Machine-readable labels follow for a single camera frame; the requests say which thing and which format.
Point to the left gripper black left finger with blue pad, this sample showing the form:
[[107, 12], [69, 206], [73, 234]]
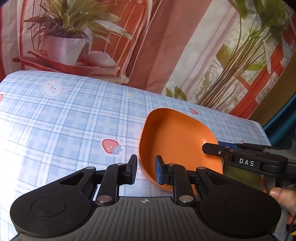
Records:
[[112, 178]]

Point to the teal curtain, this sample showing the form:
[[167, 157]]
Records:
[[280, 130]]

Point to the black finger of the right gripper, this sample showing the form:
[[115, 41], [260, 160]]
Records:
[[248, 146], [260, 162]]

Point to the person's right hand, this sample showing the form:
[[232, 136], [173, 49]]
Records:
[[286, 198]]

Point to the printed plant backdrop cloth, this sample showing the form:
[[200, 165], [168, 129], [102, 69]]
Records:
[[224, 55]]

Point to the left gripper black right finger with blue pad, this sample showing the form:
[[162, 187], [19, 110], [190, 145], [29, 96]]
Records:
[[180, 179]]

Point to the green squarish bowl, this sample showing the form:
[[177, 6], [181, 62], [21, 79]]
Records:
[[245, 177]]

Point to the blue plaid tablecloth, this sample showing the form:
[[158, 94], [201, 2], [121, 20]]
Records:
[[53, 124]]

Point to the orange squarish bowl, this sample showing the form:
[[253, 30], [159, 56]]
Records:
[[177, 138]]

